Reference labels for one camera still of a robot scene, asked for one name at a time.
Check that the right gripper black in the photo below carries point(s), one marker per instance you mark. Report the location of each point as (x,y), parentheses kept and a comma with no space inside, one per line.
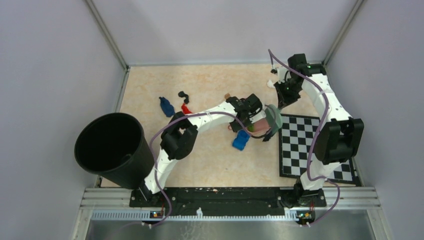
(284,101)

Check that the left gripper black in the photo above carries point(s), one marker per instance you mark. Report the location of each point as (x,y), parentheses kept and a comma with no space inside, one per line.
(234,128)

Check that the pink plastic dustpan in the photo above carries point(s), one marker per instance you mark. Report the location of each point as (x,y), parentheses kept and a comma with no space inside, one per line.
(258,128)

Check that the green plastic hand brush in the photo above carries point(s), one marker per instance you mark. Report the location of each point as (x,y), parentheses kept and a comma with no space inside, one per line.
(273,117)

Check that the black paper scrap long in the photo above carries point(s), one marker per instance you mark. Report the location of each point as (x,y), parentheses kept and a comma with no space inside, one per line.
(268,136)

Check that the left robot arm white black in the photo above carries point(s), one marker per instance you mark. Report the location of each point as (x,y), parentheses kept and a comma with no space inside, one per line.
(179,136)

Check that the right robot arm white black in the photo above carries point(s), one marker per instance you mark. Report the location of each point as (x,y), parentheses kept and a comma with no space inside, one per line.
(338,135)

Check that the white paper scrap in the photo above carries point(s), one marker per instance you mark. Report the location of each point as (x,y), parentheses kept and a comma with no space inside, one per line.
(270,84)

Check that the blue toy car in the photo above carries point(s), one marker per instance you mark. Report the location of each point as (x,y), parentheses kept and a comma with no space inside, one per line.
(241,140)

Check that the black white checkerboard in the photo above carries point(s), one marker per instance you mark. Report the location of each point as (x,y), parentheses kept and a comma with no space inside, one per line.
(295,139)

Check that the red paper scrap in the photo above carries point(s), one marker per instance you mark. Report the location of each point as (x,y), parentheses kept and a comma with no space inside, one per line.
(185,109)

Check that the small black paper scrap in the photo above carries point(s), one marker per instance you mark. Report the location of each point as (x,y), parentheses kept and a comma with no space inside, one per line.
(186,97)

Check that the large dark blue paper scrap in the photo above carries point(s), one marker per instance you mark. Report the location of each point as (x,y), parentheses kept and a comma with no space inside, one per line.
(166,107)

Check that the black round trash bin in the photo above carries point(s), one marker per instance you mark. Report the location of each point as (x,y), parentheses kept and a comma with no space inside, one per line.
(114,146)

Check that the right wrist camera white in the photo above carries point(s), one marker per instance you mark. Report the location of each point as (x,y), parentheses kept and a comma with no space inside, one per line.
(282,73)

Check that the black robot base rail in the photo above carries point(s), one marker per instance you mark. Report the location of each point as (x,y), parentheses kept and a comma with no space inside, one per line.
(228,201)

